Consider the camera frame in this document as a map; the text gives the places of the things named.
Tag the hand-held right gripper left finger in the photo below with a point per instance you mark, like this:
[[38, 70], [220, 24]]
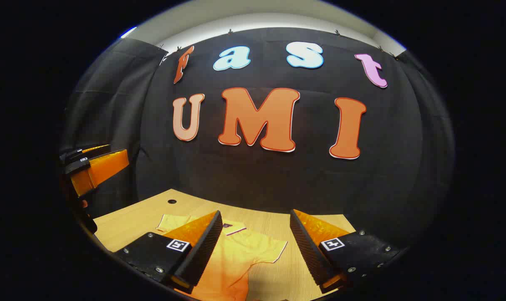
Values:
[[203, 246]]

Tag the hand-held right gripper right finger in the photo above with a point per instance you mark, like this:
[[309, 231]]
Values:
[[309, 251]]

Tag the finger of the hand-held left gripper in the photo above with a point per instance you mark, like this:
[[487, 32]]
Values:
[[85, 149], [104, 167]]

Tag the orange T-shirt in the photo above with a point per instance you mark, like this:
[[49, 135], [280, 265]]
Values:
[[236, 251]]

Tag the black backdrop cloth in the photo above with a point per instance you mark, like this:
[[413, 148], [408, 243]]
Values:
[[257, 175]]

